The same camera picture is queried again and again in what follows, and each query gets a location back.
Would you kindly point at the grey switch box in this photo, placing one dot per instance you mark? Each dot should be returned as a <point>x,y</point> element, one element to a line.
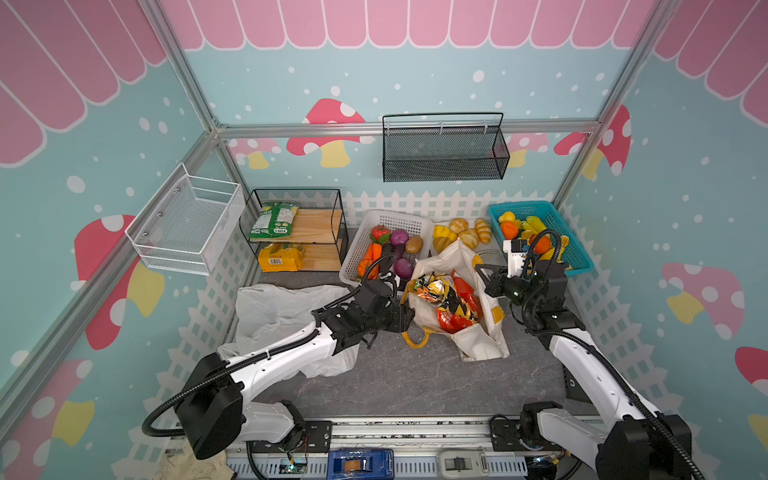
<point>462,464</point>

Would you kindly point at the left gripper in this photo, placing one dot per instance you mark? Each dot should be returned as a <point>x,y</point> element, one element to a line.
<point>401,318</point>

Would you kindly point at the yellow corn bread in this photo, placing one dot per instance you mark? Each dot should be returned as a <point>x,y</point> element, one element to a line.
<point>441,231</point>

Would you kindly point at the teal plastic fruit basket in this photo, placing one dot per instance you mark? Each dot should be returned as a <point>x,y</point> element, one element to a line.
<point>574,254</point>

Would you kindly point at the yellow snack pack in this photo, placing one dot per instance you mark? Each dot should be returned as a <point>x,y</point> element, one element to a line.
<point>282,257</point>

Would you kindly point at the brown potato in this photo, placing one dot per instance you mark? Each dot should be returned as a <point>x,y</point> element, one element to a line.
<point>414,245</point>

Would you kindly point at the black wire wall basket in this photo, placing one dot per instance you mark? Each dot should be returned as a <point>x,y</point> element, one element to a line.
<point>436,147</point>

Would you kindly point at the white plastic tray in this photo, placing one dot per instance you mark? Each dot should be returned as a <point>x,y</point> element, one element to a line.
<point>489,253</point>

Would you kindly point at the blue box device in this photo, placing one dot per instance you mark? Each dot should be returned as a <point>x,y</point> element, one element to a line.
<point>361,464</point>

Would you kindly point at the green snack bag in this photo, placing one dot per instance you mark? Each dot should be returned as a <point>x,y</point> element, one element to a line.
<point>274,221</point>

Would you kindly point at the white plastic grocery bag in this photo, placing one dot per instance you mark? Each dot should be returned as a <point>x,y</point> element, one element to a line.
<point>268,314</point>

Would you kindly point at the red chips bag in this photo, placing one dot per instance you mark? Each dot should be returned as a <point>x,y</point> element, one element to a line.
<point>457,307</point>

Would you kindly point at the right croissant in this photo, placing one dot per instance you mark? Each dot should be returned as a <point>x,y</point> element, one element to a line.
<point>483,230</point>

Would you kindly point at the striped round bread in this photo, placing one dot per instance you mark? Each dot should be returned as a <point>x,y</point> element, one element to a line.
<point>441,243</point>

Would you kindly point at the red tomato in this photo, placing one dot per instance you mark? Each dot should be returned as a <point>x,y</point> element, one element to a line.
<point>380,234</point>

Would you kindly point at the yellow black chips bag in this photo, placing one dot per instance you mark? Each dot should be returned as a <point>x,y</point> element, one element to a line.
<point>426,288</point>

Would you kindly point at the beige cloth rag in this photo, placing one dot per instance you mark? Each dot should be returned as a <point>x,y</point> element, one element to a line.
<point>185,466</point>

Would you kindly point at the round bread roll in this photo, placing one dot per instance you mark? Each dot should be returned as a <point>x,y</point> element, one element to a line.
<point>458,225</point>

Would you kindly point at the purple onion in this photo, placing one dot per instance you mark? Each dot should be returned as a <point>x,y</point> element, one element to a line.
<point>399,237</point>

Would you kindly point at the white wire wall basket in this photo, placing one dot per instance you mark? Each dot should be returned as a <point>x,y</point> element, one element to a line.
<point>187,224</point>

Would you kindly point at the black wire wooden shelf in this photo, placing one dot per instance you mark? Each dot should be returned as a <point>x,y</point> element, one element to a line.
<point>319,225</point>

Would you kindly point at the large croissant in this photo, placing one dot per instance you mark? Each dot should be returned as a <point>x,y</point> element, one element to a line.
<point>469,238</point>

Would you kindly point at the yellow lemon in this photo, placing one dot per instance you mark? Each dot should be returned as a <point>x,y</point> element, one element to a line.
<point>507,217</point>

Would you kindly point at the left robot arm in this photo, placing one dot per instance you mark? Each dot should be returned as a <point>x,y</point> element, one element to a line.
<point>217,406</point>

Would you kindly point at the red orange fruit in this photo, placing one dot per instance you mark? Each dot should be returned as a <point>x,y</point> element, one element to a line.
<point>541,243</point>

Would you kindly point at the white canvas tote bag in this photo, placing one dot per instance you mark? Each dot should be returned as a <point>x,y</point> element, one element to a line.
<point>480,342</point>

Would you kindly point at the magenta round vegetable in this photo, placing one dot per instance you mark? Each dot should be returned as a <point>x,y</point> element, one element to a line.
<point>404,268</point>

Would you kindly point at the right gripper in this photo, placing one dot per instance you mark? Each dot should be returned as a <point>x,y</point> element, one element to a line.
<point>495,283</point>

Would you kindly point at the orange fruit upper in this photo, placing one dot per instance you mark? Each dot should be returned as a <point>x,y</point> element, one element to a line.
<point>510,230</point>

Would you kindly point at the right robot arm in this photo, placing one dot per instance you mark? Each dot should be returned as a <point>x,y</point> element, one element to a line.
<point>636,440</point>

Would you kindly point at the orange carrot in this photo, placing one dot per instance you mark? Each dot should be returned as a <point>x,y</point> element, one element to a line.
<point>368,267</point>

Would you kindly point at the white plastic vegetable basket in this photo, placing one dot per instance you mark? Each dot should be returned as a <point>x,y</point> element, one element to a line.
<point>412,224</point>

